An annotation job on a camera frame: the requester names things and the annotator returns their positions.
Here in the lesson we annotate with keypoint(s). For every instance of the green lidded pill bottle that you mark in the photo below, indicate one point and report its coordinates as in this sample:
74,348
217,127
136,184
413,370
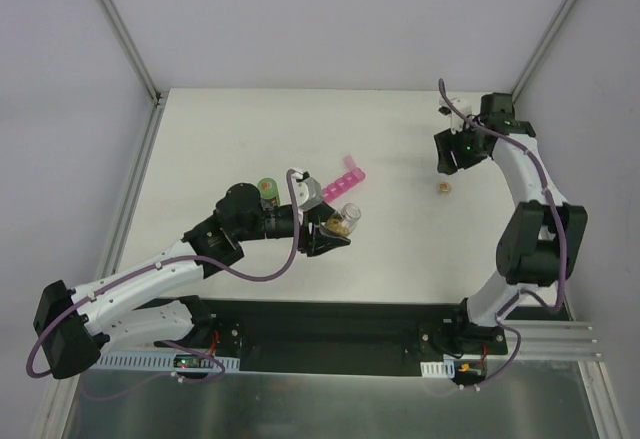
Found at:
269,193

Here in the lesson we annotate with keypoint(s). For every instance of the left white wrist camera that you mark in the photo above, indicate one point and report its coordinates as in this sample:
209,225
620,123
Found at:
307,190

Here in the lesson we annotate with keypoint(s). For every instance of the pink weekly pill organizer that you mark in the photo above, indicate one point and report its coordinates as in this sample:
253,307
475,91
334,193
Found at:
353,176

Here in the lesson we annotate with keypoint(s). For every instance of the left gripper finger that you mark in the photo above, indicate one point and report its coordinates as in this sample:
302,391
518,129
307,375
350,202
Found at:
316,240
317,215

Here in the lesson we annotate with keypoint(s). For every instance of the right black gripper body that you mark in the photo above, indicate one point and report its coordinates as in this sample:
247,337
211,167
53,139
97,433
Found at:
454,150

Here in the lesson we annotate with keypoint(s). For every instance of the left aluminium frame post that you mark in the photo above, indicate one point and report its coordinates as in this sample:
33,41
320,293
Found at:
131,52

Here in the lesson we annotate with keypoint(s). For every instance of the white cable duct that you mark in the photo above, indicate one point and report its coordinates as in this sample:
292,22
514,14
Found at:
165,361
438,369

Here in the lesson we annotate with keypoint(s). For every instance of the right aluminium frame post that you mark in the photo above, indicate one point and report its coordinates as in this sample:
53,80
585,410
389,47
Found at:
558,21

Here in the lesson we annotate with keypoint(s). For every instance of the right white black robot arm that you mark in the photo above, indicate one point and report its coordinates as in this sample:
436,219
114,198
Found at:
540,244

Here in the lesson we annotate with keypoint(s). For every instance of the clear bottle with yellow pills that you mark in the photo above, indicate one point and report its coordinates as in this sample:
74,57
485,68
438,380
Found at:
344,221

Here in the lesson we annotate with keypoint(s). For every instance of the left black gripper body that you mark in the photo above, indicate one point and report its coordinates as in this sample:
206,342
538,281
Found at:
310,231

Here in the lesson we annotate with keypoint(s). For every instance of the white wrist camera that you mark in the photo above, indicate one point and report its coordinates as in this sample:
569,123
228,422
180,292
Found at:
307,190
454,110

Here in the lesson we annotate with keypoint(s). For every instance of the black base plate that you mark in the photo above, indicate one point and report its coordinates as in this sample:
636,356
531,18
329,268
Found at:
390,340

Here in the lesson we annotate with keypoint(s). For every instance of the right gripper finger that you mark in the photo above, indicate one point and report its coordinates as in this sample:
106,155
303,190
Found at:
446,163
462,150

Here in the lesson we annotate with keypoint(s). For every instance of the right white cable duct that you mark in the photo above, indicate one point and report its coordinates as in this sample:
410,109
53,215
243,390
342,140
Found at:
438,369

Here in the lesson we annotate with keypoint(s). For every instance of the aluminium frame post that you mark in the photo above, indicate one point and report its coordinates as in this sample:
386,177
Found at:
558,21
131,52

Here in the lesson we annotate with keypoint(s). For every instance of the left white cable duct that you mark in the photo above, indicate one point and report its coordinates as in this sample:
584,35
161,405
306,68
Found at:
165,361

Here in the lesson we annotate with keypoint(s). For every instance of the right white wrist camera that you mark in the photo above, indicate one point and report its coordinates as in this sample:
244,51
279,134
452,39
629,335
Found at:
454,110

